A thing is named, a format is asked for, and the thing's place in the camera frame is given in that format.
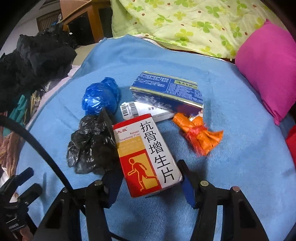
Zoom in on red white medicine box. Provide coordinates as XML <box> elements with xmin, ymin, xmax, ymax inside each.
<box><xmin>113</xmin><ymin>114</ymin><xmax>183</xmax><ymax>198</ymax></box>

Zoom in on blue blanket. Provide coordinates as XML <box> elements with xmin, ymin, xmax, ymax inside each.
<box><xmin>29</xmin><ymin>35</ymin><xmax>295</xmax><ymax>240</ymax></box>

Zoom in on pink orange patterned cloth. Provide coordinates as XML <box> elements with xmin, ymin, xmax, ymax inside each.
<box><xmin>1</xmin><ymin>133</ymin><xmax>23</xmax><ymax>177</ymax></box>

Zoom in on crumpled black plastic bag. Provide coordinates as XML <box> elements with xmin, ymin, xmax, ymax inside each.
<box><xmin>66</xmin><ymin>109</ymin><xmax>119</xmax><ymax>175</ymax></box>

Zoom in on orange crumpled wrapper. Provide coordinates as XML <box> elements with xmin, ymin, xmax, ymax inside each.
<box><xmin>173</xmin><ymin>112</ymin><xmax>223</xmax><ymax>156</ymax></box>

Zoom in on red paper bag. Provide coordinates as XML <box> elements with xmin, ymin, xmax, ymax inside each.
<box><xmin>285</xmin><ymin>125</ymin><xmax>296</xmax><ymax>166</ymax></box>

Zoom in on teal garment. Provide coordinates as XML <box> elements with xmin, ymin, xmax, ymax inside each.
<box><xmin>9</xmin><ymin>95</ymin><xmax>31</xmax><ymax>126</ymax></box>

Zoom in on white barcode medicine box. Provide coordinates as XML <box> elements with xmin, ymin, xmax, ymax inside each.
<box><xmin>120</xmin><ymin>101</ymin><xmax>175</xmax><ymax>123</ymax></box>

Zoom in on crumpled blue plastic bag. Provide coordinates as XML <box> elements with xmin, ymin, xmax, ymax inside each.
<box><xmin>82</xmin><ymin>77</ymin><xmax>121</xmax><ymax>115</ymax></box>

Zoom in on blue purple medicine box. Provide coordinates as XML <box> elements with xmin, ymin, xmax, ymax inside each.
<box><xmin>130</xmin><ymin>71</ymin><xmax>204</xmax><ymax>116</ymax></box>

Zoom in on black clothes pile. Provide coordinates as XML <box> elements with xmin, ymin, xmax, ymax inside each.
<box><xmin>1</xmin><ymin>25</ymin><xmax>77</xmax><ymax>112</ymax></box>

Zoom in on magenta pillow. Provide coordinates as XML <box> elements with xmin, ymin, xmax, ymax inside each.
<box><xmin>235</xmin><ymin>20</ymin><xmax>295</xmax><ymax>125</ymax></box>

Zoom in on green clover quilt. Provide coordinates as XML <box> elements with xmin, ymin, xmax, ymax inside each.
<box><xmin>110</xmin><ymin>0</ymin><xmax>285</xmax><ymax>59</ymax></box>

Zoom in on black cable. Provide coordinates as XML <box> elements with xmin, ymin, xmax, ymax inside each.
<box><xmin>0</xmin><ymin>115</ymin><xmax>125</xmax><ymax>241</ymax></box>

